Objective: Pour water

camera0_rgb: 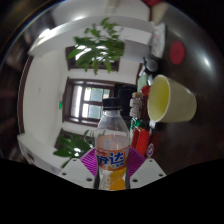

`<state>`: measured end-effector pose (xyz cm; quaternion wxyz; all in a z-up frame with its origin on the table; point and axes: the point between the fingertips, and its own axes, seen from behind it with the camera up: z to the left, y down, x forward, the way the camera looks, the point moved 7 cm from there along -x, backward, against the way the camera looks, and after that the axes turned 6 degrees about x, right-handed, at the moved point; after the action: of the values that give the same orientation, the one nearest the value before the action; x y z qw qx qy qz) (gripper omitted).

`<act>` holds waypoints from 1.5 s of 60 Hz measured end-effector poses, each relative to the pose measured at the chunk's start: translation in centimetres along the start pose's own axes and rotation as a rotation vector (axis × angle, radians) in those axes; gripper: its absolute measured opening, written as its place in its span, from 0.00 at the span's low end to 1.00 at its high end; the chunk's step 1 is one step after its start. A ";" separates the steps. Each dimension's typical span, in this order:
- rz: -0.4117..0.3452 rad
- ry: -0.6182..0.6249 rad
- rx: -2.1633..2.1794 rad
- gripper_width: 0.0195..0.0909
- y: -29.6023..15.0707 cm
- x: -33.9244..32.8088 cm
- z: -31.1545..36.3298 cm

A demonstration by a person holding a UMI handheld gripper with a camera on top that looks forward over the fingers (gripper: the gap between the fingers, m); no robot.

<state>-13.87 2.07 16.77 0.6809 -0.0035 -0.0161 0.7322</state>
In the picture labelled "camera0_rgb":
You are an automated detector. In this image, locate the white printed booklet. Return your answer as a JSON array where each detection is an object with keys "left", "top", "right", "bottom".
[{"left": 151, "top": 22, "right": 167, "bottom": 60}]

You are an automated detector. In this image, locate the green box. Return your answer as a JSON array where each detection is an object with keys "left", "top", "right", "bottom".
[{"left": 129, "top": 117, "right": 145, "bottom": 132}]

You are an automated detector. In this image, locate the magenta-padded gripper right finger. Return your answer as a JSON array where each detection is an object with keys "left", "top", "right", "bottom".
[{"left": 127, "top": 147, "right": 167, "bottom": 190}]

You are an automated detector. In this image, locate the black chair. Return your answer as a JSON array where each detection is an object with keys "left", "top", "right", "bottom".
[{"left": 116, "top": 83, "right": 139, "bottom": 118}]

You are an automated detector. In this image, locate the small red round object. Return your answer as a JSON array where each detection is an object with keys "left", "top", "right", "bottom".
[{"left": 141, "top": 85, "right": 151, "bottom": 97}]

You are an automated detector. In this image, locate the green cloth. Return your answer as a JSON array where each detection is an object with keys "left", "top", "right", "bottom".
[{"left": 136, "top": 72, "right": 150, "bottom": 93}]

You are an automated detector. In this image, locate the flat round red coaster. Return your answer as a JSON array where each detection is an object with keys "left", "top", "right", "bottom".
[{"left": 169, "top": 40, "right": 187, "bottom": 66}]

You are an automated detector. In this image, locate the dark wood framed window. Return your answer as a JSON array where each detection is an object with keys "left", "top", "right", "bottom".
[{"left": 65, "top": 45, "right": 120, "bottom": 72}]

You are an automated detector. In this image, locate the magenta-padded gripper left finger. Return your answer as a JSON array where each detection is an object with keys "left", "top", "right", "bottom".
[{"left": 58, "top": 147, "right": 100, "bottom": 190}]

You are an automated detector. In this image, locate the round printed sticker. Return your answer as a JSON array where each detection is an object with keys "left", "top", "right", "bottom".
[{"left": 145, "top": 142, "right": 155, "bottom": 158}]

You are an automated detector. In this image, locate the clear orange drink bottle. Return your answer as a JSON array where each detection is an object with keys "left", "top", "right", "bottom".
[{"left": 94, "top": 97, "right": 131, "bottom": 191}]

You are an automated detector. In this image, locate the dark wooden double door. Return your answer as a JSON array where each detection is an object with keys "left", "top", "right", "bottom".
[{"left": 62, "top": 77, "right": 116, "bottom": 127}]

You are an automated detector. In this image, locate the red carpeted staircase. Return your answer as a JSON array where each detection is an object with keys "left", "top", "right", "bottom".
[{"left": 141, "top": 0, "right": 163, "bottom": 7}]

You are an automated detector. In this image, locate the yellow cup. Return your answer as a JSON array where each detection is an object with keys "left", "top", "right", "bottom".
[{"left": 147, "top": 74, "right": 198, "bottom": 124}]

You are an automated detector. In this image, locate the potted plant in white pot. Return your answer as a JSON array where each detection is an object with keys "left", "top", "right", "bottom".
[
  {"left": 53, "top": 129, "right": 97, "bottom": 168},
  {"left": 67, "top": 17, "right": 152, "bottom": 75}
]

